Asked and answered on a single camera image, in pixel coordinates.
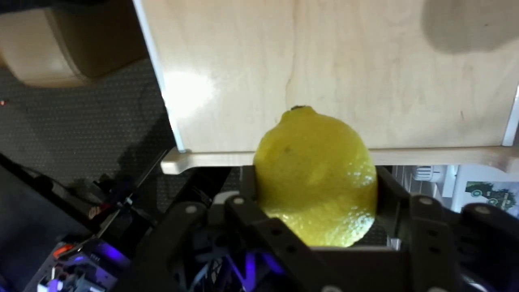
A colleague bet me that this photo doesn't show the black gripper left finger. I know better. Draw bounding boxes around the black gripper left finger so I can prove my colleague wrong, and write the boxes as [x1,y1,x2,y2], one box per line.
[235,164,262,211]

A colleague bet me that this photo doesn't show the yellow lemon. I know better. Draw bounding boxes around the yellow lemon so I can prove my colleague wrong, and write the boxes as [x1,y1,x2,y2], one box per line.
[251,104,379,250]

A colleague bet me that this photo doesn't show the white printed box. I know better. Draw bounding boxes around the white printed box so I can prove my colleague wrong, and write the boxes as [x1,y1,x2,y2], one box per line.
[450,180,519,217]

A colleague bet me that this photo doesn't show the light wooden nightstand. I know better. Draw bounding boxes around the light wooden nightstand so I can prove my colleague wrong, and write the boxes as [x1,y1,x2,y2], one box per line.
[131,0,519,177]

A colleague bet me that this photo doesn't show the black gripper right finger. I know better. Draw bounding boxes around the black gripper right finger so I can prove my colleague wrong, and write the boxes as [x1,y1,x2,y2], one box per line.
[371,165,413,240]

